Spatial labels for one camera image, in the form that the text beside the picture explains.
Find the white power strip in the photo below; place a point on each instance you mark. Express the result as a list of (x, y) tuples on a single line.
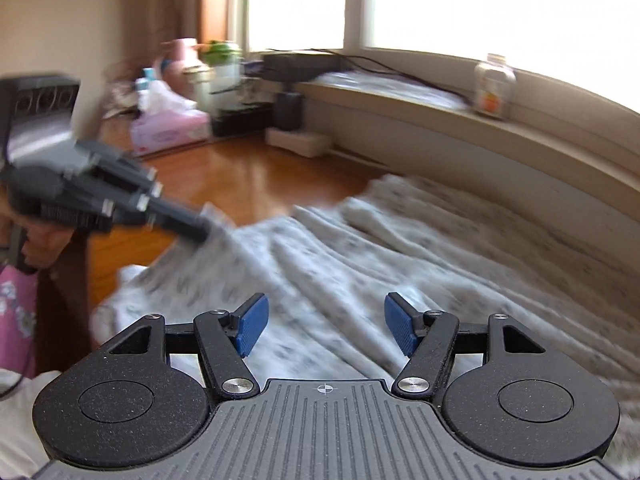
[(302, 143)]

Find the white patterned garment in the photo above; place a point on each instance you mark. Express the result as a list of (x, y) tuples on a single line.
[(326, 273)]

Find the person's left hand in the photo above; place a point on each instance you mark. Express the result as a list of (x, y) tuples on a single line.
[(44, 242)]

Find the clear jar orange label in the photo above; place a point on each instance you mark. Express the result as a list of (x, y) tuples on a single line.
[(495, 83)]

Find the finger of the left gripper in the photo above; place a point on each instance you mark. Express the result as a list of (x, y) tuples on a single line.
[(173, 217)]

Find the black box on sill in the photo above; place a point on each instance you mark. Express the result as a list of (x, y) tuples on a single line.
[(290, 67)]

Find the clear plastic sheet on sill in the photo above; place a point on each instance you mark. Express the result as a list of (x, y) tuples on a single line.
[(392, 87)]

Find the black speaker box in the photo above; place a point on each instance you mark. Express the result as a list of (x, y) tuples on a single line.
[(288, 110)]

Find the pink tissue box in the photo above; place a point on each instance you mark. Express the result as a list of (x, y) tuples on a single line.
[(153, 133)]

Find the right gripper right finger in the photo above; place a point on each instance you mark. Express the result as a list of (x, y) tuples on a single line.
[(502, 389)]

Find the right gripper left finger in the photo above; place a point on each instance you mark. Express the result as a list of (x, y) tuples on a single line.
[(147, 392)]

